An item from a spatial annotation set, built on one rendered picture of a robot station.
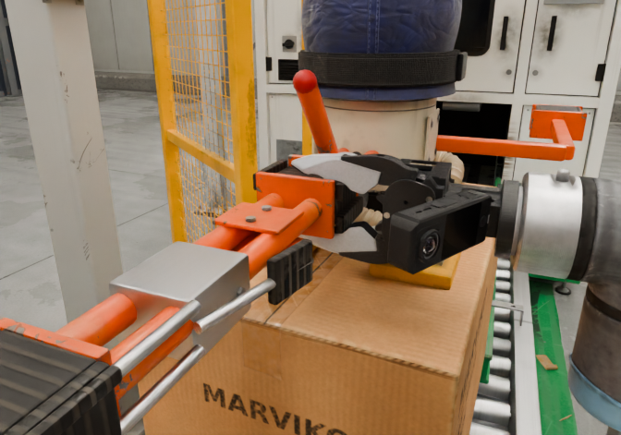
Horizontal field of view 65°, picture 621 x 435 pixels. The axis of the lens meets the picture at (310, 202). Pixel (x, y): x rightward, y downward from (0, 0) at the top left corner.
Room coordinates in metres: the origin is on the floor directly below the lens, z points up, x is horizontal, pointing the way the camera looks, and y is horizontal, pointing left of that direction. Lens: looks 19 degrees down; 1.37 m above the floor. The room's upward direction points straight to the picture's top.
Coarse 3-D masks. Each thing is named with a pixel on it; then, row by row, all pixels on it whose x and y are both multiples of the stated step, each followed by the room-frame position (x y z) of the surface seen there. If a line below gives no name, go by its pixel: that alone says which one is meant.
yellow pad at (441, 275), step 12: (372, 264) 0.54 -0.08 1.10; (384, 264) 0.54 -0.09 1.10; (444, 264) 0.53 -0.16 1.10; (456, 264) 0.54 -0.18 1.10; (384, 276) 0.53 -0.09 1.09; (396, 276) 0.53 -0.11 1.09; (408, 276) 0.52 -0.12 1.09; (420, 276) 0.52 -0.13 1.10; (432, 276) 0.51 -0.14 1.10; (444, 276) 0.51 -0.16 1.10; (444, 288) 0.50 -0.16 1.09
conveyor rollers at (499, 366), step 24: (504, 264) 1.65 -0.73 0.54; (504, 288) 1.47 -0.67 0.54; (504, 312) 1.31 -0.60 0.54; (504, 336) 1.22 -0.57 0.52; (504, 360) 1.07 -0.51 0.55; (480, 384) 0.99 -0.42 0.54; (504, 384) 0.98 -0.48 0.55; (480, 408) 0.91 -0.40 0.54; (504, 408) 0.90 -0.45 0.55; (480, 432) 0.83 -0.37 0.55; (504, 432) 0.83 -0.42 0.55
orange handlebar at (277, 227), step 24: (552, 120) 0.85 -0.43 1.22; (456, 144) 0.70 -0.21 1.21; (480, 144) 0.69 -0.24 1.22; (504, 144) 0.67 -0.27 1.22; (528, 144) 0.66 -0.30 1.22; (552, 144) 0.66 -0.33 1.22; (240, 216) 0.38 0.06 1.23; (264, 216) 0.38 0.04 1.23; (288, 216) 0.38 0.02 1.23; (312, 216) 0.41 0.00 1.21; (216, 240) 0.35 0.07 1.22; (240, 240) 0.37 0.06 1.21; (264, 240) 0.34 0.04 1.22; (288, 240) 0.36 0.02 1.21; (264, 264) 0.33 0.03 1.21; (96, 312) 0.24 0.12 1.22; (120, 312) 0.25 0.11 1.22; (168, 312) 0.24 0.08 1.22; (72, 336) 0.22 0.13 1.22; (96, 336) 0.23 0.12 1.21; (144, 336) 0.22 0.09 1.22; (144, 360) 0.21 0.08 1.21; (120, 384) 0.19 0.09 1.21
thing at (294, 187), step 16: (288, 160) 0.53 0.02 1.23; (256, 176) 0.46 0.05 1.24; (272, 176) 0.45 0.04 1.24; (288, 176) 0.45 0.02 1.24; (304, 176) 0.45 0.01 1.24; (320, 176) 0.49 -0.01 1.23; (272, 192) 0.45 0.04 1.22; (288, 192) 0.45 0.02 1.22; (304, 192) 0.44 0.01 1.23; (320, 192) 0.43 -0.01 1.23; (336, 192) 0.44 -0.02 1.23; (352, 192) 0.46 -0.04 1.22; (288, 208) 0.45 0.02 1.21; (336, 208) 0.44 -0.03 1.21; (352, 208) 0.46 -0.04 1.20; (320, 224) 0.43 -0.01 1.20; (336, 224) 0.44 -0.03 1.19
